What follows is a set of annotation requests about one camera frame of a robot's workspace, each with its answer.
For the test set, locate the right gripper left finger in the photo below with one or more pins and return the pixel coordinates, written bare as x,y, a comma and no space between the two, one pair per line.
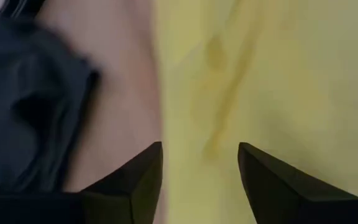
104,205

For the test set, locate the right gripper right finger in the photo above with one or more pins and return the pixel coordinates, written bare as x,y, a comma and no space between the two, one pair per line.
291,202

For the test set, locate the dark grey garment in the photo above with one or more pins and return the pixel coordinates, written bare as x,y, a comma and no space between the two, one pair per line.
26,109

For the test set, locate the yellow garment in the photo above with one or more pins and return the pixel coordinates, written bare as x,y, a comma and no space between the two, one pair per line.
291,77

